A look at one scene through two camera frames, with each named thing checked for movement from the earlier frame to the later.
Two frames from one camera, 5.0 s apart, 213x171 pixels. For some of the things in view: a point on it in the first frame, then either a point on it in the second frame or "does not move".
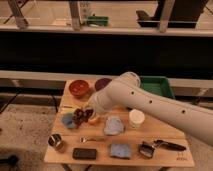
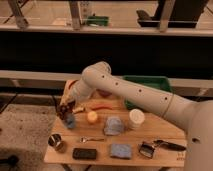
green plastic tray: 157,84 does not move
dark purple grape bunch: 80,116 → 62,109
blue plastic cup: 67,120 does not move
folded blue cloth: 121,151 does not move
